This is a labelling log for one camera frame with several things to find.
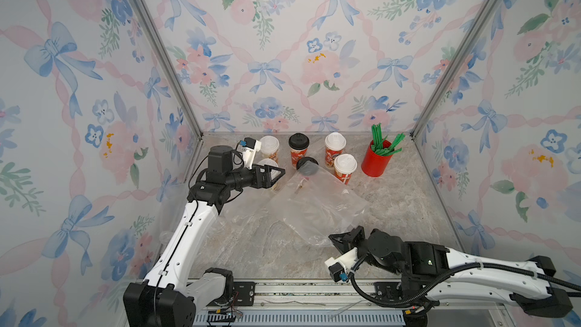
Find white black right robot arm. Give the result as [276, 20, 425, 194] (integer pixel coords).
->
[325, 226, 580, 319]

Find right aluminium corner post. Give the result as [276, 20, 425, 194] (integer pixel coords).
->
[410, 0, 502, 142]

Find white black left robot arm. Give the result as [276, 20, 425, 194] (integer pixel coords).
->
[123, 137, 285, 326]

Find back black-lid red cup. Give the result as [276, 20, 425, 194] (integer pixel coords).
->
[288, 133, 310, 167]

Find back left white-lid cup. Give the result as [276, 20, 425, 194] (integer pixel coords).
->
[260, 136, 280, 162]

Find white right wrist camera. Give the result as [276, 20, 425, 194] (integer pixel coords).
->
[325, 248, 358, 282]

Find black-lid red cup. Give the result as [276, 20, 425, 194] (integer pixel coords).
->
[288, 133, 310, 167]
[296, 157, 319, 177]

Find left aluminium corner post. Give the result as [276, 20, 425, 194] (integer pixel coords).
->
[129, 0, 203, 141]

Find green wrapped straws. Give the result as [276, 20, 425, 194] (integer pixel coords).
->
[371, 124, 405, 157]

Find clear plastic carrier bag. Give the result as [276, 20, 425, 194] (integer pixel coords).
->
[158, 160, 371, 248]

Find front left white-lid cup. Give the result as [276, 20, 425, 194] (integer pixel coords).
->
[257, 158, 280, 189]

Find white-lid red cup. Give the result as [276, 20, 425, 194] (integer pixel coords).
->
[325, 132, 346, 168]
[334, 154, 358, 185]

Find front black-lid red cup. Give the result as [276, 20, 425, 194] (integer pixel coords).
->
[296, 157, 319, 177]

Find aluminium corner post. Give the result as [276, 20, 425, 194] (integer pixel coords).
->
[129, 0, 203, 141]
[410, 0, 502, 142]

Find red straw holder cup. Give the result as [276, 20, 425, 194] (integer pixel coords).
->
[361, 141, 392, 177]

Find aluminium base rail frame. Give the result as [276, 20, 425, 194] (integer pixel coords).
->
[117, 276, 514, 327]

